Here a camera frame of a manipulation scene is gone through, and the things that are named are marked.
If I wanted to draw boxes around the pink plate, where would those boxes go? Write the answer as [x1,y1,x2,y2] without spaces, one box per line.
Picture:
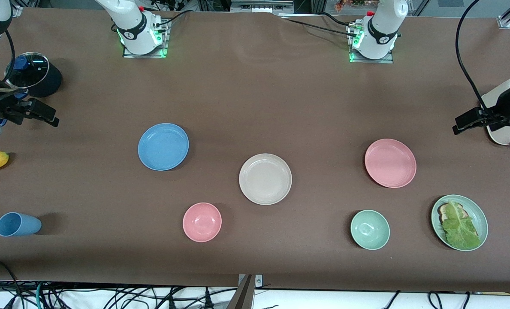
[365,138,417,188]

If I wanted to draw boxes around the blue plate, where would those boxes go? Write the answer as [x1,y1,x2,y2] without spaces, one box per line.
[138,123,190,171]

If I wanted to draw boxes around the beige toaster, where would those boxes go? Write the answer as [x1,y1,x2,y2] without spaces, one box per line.
[481,75,510,146]

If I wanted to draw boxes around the glass lid with blue knob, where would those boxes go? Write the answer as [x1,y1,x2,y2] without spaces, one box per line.
[5,52,50,89]

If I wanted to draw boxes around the toast bread slice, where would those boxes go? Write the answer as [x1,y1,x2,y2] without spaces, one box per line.
[438,203,468,226]

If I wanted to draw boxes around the green plate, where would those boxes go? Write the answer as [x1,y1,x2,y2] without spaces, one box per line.
[431,194,489,251]

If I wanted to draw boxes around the green lettuce leaf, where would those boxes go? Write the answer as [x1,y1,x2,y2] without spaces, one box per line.
[441,201,482,250]

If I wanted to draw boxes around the blue cup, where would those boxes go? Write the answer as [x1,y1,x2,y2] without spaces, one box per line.
[0,212,42,237]

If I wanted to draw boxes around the small green bowl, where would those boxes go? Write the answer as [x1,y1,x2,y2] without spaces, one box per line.
[350,209,390,250]

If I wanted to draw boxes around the orange items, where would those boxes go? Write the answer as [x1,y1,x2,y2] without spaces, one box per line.
[334,0,382,11]

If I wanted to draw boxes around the small pink bowl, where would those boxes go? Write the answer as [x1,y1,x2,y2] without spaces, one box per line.
[182,202,222,242]

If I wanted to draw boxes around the beige plate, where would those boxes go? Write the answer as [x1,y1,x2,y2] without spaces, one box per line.
[239,153,293,206]

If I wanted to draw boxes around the brown table cloth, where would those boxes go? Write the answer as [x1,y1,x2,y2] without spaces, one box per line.
[0,8,510,292]

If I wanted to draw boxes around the grey metal box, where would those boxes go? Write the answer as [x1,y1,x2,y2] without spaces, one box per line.
[230,0,294,13]

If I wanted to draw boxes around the black pot with blue handle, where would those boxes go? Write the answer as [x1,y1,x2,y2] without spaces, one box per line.
[0,54,63,126]

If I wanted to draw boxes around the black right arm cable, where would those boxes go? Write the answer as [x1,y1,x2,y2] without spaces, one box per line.
[0,29,16,84]

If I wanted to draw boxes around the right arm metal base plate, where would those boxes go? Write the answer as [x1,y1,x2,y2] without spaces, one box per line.
[123,19,169,58]

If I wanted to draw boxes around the black base cable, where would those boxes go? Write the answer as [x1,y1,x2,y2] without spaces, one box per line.
[281,17,357,37]
[319,12,359,28]
[154,11,195,28]

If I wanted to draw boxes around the aluminium frame post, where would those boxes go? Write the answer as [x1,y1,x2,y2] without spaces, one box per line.
[226,274,264,309]

